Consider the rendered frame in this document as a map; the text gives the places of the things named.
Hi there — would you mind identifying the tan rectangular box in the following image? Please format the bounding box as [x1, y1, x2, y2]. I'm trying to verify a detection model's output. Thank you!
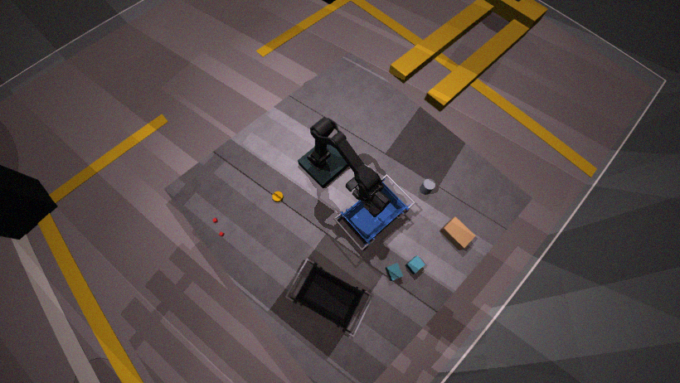
[440, 217, 475, 250]

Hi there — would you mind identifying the yellow flat disc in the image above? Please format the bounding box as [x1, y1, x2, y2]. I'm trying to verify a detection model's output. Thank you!
[272, 191, 284, 202]

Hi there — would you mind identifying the small teal block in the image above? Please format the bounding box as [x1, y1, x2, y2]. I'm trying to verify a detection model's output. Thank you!
[386, 263, 403, 281]
[405, 255, 425, 274]

